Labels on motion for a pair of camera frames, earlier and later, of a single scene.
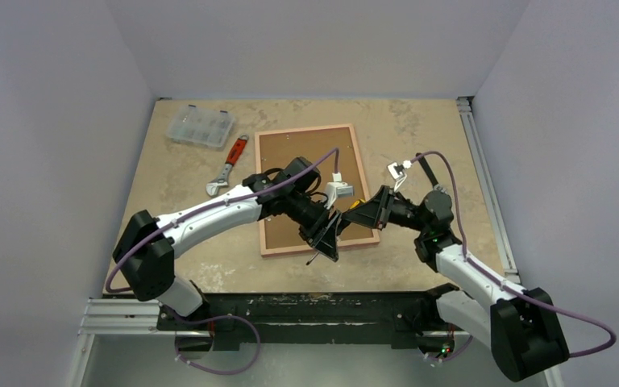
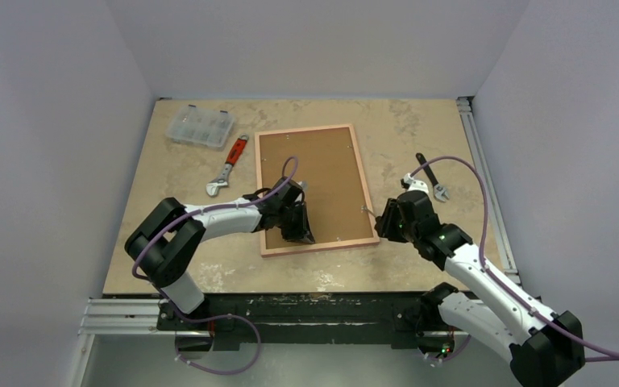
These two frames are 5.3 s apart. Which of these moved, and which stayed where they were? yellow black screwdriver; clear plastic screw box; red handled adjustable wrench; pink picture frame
Moved: yellow black screwdriver
Stayed: pink picture frame; red handled adjustable wrench; clear plastic screw box
